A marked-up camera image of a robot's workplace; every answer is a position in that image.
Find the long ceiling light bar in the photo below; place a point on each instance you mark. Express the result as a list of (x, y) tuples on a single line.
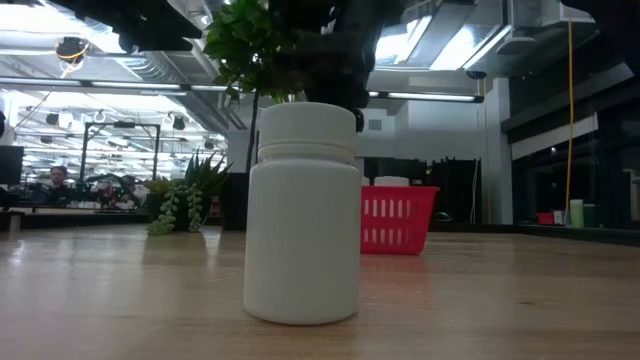
[(135, 85), (430, 96)]

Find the red slotted plastic basket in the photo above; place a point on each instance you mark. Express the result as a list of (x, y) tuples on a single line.
[(395, 220)]

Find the dark green cup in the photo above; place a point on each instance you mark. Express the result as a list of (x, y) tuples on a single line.
[(591, 216)]

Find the black round ceiling device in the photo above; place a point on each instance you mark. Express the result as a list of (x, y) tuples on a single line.
[(72, 48)]

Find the tall green leafy tree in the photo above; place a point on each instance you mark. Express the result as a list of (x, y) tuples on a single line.
[(240, 45)]

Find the black metal frame rig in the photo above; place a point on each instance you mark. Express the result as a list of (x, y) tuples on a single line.
[(122, 124)]

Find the small black planter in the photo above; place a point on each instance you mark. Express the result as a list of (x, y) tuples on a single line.
[(181, 220)]

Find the background wooden desk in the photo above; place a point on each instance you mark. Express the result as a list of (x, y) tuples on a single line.
[(75, 217)]

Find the large white pill bottle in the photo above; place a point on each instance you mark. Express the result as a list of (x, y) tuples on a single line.
[(302, 225)]

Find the black partition screen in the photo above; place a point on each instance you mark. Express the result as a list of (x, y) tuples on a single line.
[(457, 190)]

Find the black computer monitor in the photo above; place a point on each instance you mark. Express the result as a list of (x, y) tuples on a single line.
[(11, 165)]

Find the small white cup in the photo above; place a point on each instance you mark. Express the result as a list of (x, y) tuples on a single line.
[(558, 217)]

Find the light green cup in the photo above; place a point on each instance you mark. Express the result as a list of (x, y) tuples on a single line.
[(576, 214)]

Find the trailing bead succulent plant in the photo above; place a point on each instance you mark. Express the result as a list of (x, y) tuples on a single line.
[(167, 215)]

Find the small red box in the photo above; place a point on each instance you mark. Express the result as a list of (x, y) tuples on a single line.
[(545, 218)]

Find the spiky green succulent plant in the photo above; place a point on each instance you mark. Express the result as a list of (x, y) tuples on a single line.
[(202, 175)]

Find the person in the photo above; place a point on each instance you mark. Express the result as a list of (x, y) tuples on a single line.
[(57, 190)]

